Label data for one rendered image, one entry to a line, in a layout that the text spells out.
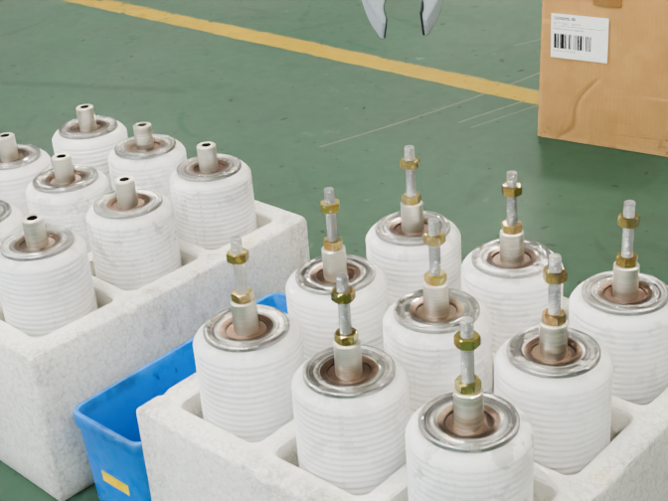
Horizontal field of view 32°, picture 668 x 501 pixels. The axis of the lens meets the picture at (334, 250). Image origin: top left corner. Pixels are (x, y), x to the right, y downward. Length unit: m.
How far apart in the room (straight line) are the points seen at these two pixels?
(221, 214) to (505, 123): 0.91
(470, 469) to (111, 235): 0.55
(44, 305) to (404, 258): 0.37
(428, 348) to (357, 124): 1.20
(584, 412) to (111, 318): 0.51
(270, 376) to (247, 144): 1.15
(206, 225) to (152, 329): 0.15
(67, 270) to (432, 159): 0.93
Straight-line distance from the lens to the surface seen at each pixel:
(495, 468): 0.84
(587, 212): 1.78
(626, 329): 1.01
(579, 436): 0.95
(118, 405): 1.22
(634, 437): 0.99
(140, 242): 1.25
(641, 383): 1.04
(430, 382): 1.00
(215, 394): 1.00
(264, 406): 1.00
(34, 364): 1.17
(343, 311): 0.90
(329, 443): 0.92
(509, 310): 1.07
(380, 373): 0.93
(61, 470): 1.24
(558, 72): 2.01
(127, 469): 1.15
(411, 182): 1.13
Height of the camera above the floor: 0.76
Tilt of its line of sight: 27 degrees down
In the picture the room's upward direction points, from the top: 4 degrees counter-clockwise
